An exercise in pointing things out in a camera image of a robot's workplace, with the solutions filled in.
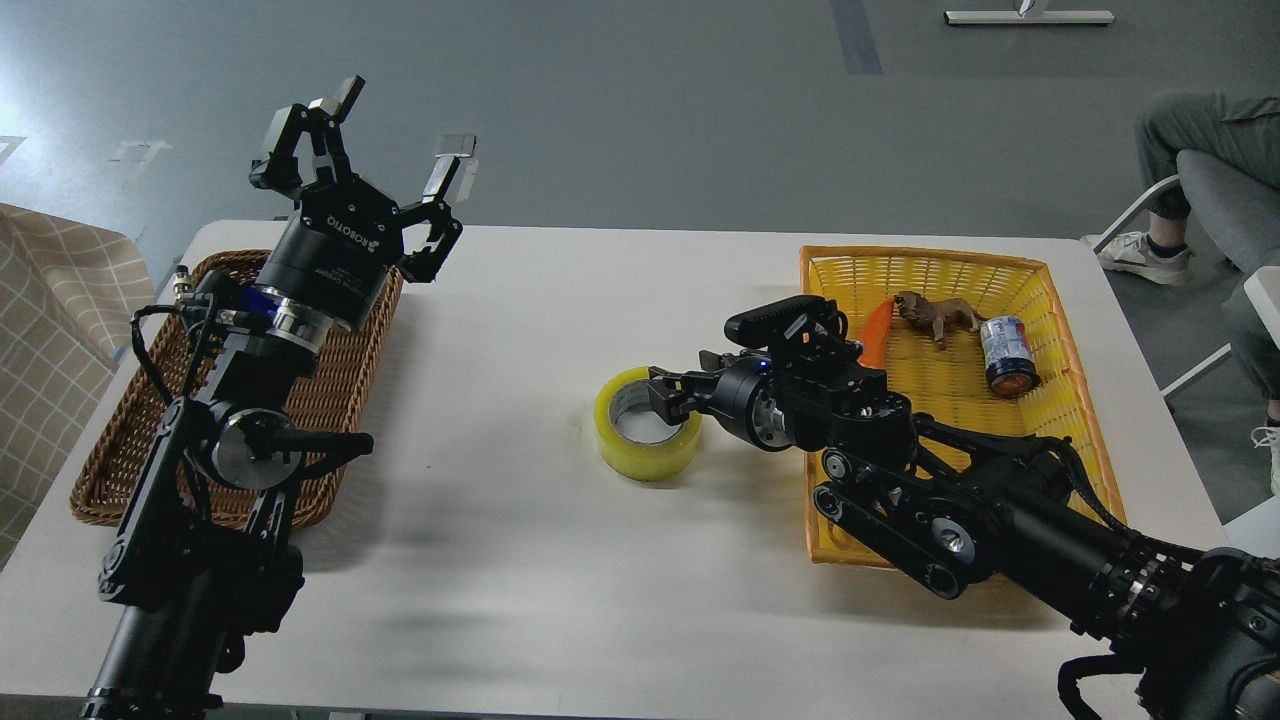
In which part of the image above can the brown wicker basket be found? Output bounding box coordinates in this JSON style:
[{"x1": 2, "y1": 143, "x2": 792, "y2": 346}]
[{"x1": 69, "y1": 249, "x2": 403, "y2": 529}]

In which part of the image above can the beige checkered cloth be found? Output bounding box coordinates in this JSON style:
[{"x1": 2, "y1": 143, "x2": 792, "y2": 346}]
[{"x1": 1, "y1": 204, "x2": 155, "y2": 561}]

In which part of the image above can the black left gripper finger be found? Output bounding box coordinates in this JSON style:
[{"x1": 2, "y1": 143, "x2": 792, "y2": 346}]
[
  {"x1": 397, "y1": 155, "x2": 463, "y2": 283},
  {"x1": 250, "y1": 76, "x2": 367, "y2": 201}
]

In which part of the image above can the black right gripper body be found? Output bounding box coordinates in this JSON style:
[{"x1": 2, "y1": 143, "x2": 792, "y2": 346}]
[{"x1": 699, "y1": 350, "x2": 794, "y2": 452}]

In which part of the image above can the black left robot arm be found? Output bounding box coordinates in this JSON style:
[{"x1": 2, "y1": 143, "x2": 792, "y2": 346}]
[{"x1": 79, "y1": 76, "x2": 462, "y2": 719}]

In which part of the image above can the yellow tape roll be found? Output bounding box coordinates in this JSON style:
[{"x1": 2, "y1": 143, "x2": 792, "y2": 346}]
[{"x1": 591, "y1": 366, "x2": 701, "y2": 483}]

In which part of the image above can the seated person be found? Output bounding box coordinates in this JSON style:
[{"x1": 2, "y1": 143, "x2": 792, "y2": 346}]
[{"x1": 1082, "y1": 92, "x2": 1279, "y2": 491}]

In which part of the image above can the white metal bar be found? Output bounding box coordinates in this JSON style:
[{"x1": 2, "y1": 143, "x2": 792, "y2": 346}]
[{"x1": 943, "y1": 9, "x2": 1116, "y2": 26}]

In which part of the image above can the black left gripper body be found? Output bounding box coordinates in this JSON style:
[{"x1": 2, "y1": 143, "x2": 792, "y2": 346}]
[{"x1": 257, "y1": 179, "x2": 403, "y2": 331}]

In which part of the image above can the orange toy carrot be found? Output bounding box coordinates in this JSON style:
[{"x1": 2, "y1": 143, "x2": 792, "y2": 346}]
[{"x1": 858, "y1": 297, "x2": 897, "y2": 370}]

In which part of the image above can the brown toy lion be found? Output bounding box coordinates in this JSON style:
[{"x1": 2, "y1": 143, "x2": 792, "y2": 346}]
[{"x1": 892, "y1": 291, "x2": 987, "y2": 350}]

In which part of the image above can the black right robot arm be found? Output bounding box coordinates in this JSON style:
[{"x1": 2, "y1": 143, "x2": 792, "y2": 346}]
[{"x1": 648, "y1": 295, "x2": 1279, "y2": 719}]

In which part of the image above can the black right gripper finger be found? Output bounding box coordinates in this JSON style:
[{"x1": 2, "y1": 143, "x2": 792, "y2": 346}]
[{"x1": 648, "y1": 366, "x2": 723, "y2": 423}]

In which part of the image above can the small blue can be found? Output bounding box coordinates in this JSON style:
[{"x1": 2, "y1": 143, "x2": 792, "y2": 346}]
[{"x1": 979, "y1": 315, "x2": 1041, "y2": 398}]

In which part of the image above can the yellow plastic basket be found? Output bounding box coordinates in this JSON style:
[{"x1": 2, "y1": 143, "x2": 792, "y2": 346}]
[{"x1": 800, "y1": 245, "x2": 1125, "y2": 519}]

